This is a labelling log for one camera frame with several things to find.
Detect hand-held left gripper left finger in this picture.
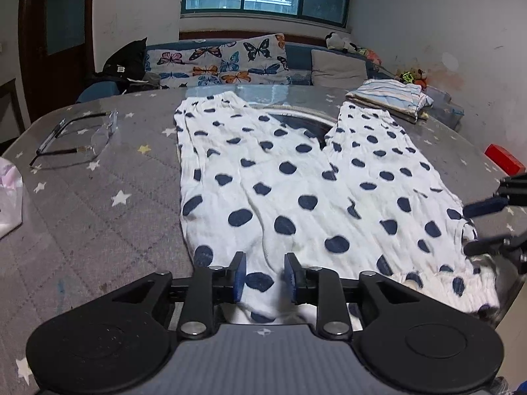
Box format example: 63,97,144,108
105,251,248,340

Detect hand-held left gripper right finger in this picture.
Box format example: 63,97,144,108
284,252,421,340

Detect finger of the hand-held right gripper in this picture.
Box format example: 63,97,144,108
462,175,527,219
463,234,527,274

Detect white navy-dotted pants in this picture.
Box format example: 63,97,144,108
173,92,501,326

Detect red box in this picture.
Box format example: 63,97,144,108
485,144,526,177

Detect folded striped garment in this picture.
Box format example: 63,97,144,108
345,79,434,123

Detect round built-in cooktop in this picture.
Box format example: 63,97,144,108
259,105,342,151

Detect grey star-print tablecloth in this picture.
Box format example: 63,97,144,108
0,84,527,395

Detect clear safety glasses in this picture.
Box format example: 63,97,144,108
30,109,119,168

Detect grey pillow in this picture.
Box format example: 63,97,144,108
311,49,368,89

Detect butterfly print cushion cover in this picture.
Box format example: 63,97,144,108
146,33,291,89

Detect blue sofa bench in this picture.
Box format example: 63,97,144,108
76,38,466,130

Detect white plastic bag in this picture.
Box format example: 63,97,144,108
0,158,23,239

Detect dark wooden door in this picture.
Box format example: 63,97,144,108
18,0,95,122

